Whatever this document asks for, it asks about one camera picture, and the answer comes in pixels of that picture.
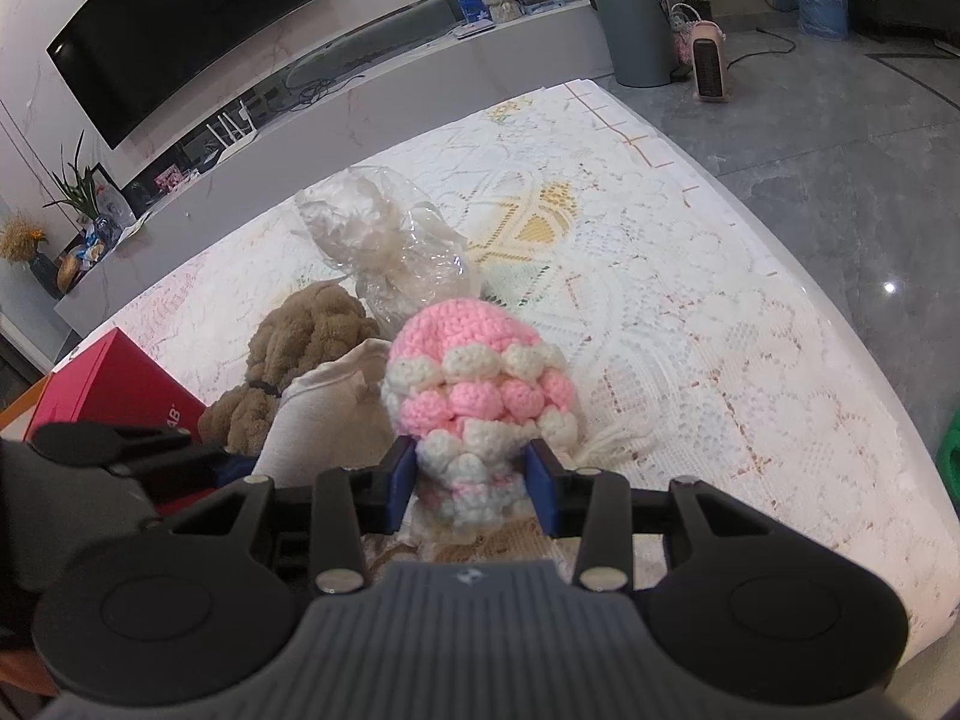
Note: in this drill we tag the black television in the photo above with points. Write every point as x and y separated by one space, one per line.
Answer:
187 22

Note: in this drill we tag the green slipper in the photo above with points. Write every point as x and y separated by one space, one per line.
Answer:
951 457

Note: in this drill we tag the red box with clear window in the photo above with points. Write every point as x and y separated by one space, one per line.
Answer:
120 382

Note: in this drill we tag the black photo frame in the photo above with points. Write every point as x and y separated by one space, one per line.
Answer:
120 195

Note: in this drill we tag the brown plush toy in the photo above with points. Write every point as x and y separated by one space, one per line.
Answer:
315 330

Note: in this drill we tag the white cloth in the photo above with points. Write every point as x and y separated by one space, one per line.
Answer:
330 412

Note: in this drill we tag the dark grey soundbar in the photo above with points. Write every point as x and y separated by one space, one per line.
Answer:
375 41

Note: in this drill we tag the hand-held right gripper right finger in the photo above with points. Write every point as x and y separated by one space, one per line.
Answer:
541 487

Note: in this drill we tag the pink woven basket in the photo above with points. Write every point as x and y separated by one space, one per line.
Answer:
684 34

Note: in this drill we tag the orange box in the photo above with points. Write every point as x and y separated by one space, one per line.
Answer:
36 409

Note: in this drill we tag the blue vase with dried flowers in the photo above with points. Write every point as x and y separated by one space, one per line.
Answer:
41 266

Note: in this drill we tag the pink picture card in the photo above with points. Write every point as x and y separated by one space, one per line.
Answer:
171 178

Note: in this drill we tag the small leafy plant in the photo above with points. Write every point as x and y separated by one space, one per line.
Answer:
79 184

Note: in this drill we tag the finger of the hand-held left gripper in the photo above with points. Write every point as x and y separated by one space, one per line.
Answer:
150 457

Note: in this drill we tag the grey trash bin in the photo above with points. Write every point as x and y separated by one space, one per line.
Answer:
634 30

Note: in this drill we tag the pink space heater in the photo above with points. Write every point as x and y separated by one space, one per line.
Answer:
710 64

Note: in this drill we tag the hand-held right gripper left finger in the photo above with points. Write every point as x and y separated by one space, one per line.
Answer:
399 487

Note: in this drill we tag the white router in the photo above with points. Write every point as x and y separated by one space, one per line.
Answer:
236 131

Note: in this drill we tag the pink and white crochet hat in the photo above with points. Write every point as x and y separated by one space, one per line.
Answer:
480 382

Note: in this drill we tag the white marble television console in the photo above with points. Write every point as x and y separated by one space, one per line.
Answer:
450 82

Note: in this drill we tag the clear plastic bag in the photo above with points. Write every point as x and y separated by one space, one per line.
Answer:
375 240

